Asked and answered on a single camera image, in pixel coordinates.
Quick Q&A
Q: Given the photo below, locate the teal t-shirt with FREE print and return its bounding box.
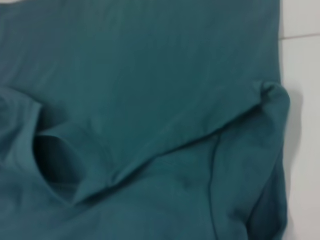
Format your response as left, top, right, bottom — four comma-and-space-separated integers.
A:
0, 0, 292, 240

